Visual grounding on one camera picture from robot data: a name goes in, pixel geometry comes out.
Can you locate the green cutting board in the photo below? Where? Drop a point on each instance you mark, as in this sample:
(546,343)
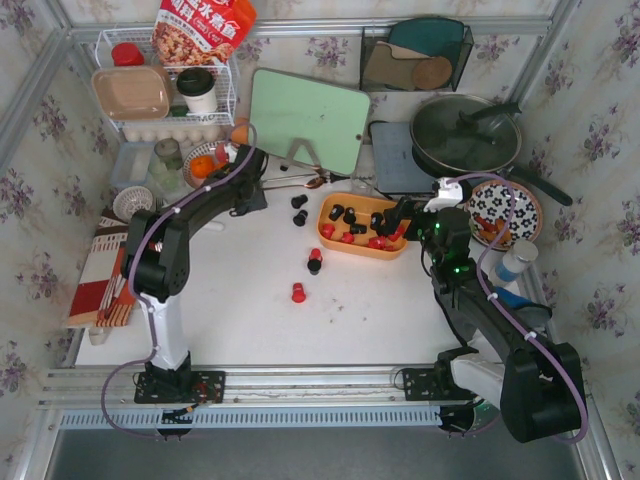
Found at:
(287,106)

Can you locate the pink fruit bowl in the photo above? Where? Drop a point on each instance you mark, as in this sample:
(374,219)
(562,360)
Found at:
(204,149)

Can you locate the right camera mount white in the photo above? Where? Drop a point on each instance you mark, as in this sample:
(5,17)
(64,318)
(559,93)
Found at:
(449,193)

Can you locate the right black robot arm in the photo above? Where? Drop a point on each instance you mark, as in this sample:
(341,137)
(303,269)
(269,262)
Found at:
(542,392)

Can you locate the white wire rack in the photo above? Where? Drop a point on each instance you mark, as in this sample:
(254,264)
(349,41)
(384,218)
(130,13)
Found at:
(226,75)

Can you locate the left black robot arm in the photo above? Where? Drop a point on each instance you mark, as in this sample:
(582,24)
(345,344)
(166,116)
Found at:
(156,265)

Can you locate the orange tangerine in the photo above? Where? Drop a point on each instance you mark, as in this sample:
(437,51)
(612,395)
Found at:
(202,166)

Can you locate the camera mount white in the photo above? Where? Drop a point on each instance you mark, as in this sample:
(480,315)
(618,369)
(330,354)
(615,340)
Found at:
(225,153)
(449,193)

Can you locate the copper spoon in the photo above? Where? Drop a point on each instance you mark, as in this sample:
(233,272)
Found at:
(312,184)

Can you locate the orange plastic storage basket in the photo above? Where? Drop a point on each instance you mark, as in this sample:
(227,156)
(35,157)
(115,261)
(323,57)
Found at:
(364,206)

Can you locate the pale green glass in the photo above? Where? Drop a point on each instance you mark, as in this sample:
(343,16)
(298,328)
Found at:
(170,183)

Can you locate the flower patterned plate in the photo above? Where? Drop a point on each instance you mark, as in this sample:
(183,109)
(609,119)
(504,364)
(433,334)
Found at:
(492,200)

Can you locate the white cup black lid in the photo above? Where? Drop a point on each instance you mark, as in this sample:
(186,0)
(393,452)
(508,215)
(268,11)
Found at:
(197,86)

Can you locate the fried food pieces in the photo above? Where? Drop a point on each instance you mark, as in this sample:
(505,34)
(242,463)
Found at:
(488,231)

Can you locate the clear bottle blue label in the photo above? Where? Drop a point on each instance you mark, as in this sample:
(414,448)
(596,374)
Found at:
(514,262)

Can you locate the grey tinted glass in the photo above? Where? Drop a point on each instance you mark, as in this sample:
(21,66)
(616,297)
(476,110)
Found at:
(168,152)

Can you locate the black capsule numbered four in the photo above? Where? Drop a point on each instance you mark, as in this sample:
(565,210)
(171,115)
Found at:
(376,221)

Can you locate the egg tray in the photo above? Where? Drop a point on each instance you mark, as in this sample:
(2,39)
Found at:
(185,136)

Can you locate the metal cutting board stand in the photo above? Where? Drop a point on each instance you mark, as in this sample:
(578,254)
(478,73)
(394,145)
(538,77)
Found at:
(301,153)

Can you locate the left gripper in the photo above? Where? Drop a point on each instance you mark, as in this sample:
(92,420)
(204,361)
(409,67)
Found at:
(250,198)

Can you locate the grey induction cooker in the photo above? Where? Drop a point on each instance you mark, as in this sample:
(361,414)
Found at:
(395,168)

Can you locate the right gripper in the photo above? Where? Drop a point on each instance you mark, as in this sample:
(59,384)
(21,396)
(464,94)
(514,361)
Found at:
(398,219)

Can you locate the glass pan lid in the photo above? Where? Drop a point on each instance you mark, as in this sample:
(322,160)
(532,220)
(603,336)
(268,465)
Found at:
(465,132)

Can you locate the left camera mount white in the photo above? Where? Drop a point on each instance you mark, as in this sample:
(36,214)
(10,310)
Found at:
(225,153)

